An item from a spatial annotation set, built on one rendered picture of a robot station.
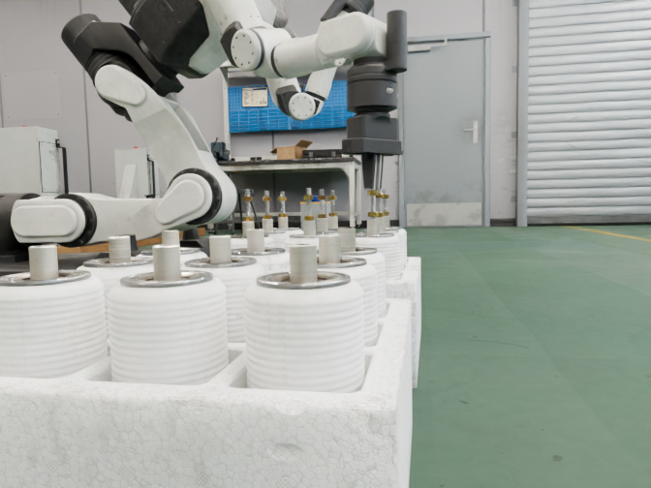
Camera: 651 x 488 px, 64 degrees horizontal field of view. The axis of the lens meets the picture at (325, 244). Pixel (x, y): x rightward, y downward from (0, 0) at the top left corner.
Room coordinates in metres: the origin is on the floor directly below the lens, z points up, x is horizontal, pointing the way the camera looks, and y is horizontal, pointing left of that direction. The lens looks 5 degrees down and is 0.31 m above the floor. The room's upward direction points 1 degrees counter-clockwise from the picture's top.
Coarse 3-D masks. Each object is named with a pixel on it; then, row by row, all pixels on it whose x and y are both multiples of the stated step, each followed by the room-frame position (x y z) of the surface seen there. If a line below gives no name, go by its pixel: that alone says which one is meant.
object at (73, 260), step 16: (0, 208) 1.40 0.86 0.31; (0, 224) 1.39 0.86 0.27; (0, 240) 1.39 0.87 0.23; (16, 240) 1.40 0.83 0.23; (192, 240) 1.51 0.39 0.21; (208, 240) 1.58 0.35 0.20; (0, 256) 1.38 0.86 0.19; (16, 256) 1.40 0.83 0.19; (64, 256) 1.56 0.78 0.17; (80, 256) 1.55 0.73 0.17; (96, 256) 1.54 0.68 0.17; (208, 256) 1.50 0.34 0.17; (0, 272) 1.22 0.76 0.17; (16, 272) 1.21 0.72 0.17
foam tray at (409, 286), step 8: (408, 264) 1.08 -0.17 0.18; (416, 264) 1.08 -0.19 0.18; (408, 272) 0.96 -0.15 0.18; (416, 272) 0.96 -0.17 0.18; (392, 280) 0.87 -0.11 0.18; (400, 280) 0.87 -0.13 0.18; (408, 280) 0.87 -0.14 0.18; (416, 280) 0.88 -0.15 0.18; (392, 288) 0.86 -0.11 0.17; (400, 288) 0.85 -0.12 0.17; (408, 288) 0.85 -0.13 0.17; (416, 288) 0.85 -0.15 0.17; (392, 296) 0.85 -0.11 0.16; (400, 296) 0.85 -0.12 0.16; (408, 296) 0.85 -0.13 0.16; (416, 296) 0.85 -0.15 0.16; (416, 304) 0.85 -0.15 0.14; (416, 312) 0.85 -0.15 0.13; (416, 320) 0.85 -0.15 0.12; (416, 328) 0.85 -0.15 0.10; (416, 336) 0.85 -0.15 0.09; (416, 344) 0.85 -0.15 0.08; (416, 352) 0.85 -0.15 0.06; (416, 360) 0.85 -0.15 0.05; (416, 368) 0.85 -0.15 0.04; (416, 376) 0.85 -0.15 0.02; (416, 384) 0.85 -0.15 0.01
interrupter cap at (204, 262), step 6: (204, 258) 0.58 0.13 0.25; (234, 258) 0.58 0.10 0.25; (240, 258) 0.58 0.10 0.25; (246, 258) 0.58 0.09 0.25; (252, 258) 0.57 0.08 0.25; (186, 264) 0.53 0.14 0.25; (192, 264) 0.52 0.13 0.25; (198, 264) 0.52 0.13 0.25; (204, 264) 0.52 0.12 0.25; (210, 264) 0.52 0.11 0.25; (216, 264) 0.52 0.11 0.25; (222, 264) 0.52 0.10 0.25; (228, 264) 0.52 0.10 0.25; (234, 264) 0.52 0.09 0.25; (240, 264) 0.53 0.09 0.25; (246, 264) 0.53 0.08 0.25
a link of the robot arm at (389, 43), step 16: (400, 16) 0.89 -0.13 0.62; (384, 32) 0.91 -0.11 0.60; (400, 32) 0.89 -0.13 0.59; (368, 48) 0.90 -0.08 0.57; (384, 48) 0.91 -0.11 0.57; (400, 48) 0.89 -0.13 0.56; (368, 64) 0.90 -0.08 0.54; (384, 64) 0.90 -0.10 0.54; (400, 64) 0.89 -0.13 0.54; (352, 80) 0.91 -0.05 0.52
